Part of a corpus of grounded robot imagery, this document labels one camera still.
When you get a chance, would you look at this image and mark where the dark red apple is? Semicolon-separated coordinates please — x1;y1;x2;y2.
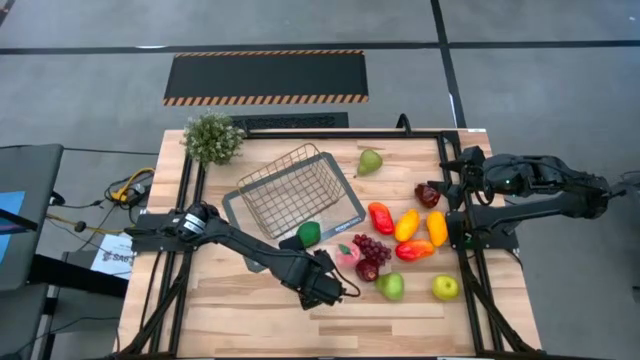
354;258;381;283

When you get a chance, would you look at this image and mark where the pink peach with leaf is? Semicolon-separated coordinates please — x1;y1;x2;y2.
333;242;362;270

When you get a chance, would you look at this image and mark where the black aluminium table frame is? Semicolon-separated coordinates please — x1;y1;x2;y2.
107;127;539;360

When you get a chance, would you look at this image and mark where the red mango with yellow end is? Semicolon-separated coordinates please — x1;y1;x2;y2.
394;238;437;263

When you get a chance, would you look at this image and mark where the green pear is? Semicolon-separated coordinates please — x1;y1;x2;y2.
355;148;385;178
374;271;406;303

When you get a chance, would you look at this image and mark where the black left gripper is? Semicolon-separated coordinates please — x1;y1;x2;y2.
278;235;337;275

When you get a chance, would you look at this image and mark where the dark red bell pepper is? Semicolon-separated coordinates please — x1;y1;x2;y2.
414;182;442;210

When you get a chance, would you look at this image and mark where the grey floor stand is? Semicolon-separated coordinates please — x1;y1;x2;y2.
619;169;640;201

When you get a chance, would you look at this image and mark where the grey side table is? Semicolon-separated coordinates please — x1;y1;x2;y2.
0;143;65;292

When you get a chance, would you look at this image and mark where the blue screen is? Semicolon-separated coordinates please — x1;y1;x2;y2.
0;190;26;266

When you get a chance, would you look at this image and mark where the white printed paper sheet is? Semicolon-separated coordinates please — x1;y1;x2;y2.
90;233;135;281

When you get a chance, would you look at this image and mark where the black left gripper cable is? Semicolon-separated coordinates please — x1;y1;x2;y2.
327;257;362;300

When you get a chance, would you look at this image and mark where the purple grape bunch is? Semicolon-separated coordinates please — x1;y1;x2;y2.
352;233;393;267

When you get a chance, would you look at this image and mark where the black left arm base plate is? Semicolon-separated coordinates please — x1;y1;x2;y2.
124;212;201;254

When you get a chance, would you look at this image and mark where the small black floor mat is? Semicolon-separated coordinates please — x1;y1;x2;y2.
230;111;350;132

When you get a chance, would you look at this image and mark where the black hazard-striped floor mat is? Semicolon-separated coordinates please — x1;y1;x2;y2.
162;48;370;107

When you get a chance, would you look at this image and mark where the copper wire basket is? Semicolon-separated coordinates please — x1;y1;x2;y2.
236;142;346;240

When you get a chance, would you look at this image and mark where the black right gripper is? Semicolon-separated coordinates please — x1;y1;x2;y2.
428;146;489;201

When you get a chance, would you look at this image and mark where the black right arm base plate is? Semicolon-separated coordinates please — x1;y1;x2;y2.
446;209;520;251

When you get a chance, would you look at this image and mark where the black power adapter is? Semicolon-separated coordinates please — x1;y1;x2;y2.
127;183;151;206

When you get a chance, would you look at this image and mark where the green lime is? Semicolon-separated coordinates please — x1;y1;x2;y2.
295;220;322;249

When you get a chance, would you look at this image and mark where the small potted green plant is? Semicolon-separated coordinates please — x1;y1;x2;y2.
180;109;247;167

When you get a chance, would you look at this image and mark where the yellow cable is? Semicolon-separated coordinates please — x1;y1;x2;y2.
47;167;156;236

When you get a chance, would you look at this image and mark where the yellow green apple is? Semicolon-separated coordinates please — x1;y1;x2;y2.
431;273;461;302

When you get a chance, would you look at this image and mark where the yellow mango with orange blush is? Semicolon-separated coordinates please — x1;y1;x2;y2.
393;208;422;244

